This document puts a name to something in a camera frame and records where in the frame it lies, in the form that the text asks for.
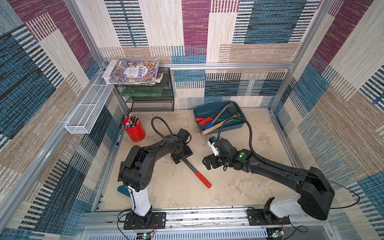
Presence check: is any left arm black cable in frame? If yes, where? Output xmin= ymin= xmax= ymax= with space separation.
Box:
xmin=150 ymin=116 xmax=175 ymax=142

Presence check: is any teal plastic clamp tool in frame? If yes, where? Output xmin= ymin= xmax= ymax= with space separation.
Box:
xmin=117 ymin=185 xmax=131 ymax=198

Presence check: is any colourful picture book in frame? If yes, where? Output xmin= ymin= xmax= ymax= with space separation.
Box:
xmin=102 ymin=59 xmax=164 ymax=85

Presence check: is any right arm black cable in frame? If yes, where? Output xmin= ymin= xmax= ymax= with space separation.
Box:
xmin=217 ymin=115 xmax=289 ymax=172

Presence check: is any grey hoe red grip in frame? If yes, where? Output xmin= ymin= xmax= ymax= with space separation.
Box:
xmin=199 ymin=103 xmax=236 ymax=127
xmin=183 ymin=158 xmax=212 ymax=189

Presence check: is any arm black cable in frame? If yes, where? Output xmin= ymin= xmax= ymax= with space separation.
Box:
xmin=217 ymin=115 xmax=289 ymax=172
xmin=150 ymin=116 xmax=175 ymax=142

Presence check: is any wooden handle dark hoe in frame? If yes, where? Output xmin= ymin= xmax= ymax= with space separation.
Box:
xmin=202 ymin=113 xmax=242 ymax=136

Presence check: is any green hoe red grip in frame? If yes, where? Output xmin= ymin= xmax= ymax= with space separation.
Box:
xmin=196 ymin=118 xmax=243 ymax=126

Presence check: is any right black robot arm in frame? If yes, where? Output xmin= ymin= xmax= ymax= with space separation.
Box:
xmin=203 ymin=137 xmax=335 ymax=221

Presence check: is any green tray on shelf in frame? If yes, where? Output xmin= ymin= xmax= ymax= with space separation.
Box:
xmin=120 ymin=87 xmax=164 ymax=98

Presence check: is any white wire mesh basket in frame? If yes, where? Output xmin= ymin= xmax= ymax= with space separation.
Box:
xmin=65 ymin=84 xmax=114 ymax=135

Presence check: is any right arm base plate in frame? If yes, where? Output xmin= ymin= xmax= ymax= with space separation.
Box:
xmin=246 ymin=207 xmax=290 ymax=226

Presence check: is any black wire shelf rack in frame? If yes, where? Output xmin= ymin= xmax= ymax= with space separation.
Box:
xmin=115 ymin=68 xmax=175 ymax=112

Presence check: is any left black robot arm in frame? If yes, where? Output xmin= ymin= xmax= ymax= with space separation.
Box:
xmin=119 ymin=129 xmax=193 ymax=226

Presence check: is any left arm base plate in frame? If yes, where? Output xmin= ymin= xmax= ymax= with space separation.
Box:
xmin=123 ymin=212 xmax=167 ymax=230

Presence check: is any teal plastic storage box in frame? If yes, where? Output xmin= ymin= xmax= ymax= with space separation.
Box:
xmin=193 ymin=101 xmax=246 ymax=133

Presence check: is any chrome hoe blue grip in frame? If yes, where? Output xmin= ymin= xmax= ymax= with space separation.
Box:
xmin=206 ymin=103 xmax=237 ymax=130

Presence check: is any red pen cup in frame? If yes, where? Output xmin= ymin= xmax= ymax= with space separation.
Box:
xmin=122 ymin=115 xmax=146 ymax=142

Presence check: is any blue marker pen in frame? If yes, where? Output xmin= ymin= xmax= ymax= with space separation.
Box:
xmin=115 ymin=134 xmax=122 ymax=148

